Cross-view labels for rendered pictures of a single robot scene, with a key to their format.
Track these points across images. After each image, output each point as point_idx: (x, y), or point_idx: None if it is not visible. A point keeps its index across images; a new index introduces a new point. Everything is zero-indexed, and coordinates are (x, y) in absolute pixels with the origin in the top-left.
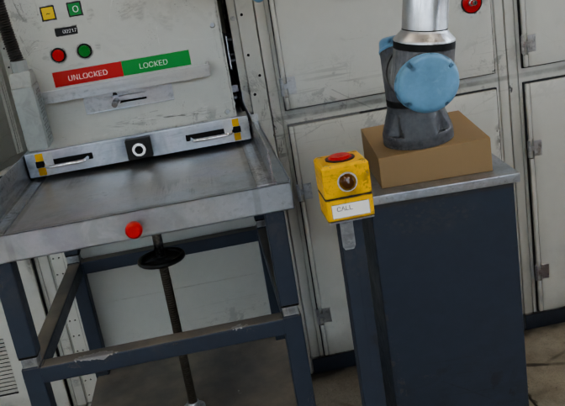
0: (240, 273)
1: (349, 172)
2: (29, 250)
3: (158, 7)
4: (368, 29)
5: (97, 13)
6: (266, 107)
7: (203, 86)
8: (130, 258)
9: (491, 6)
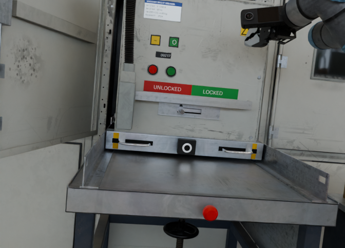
0: (208, 247)
1: None
2: (114, 207)
3: (228, 56)
4: (331, 110)
5: (187, 49)
6: None
7: (241, 116)
8: (143, 219)
9: None
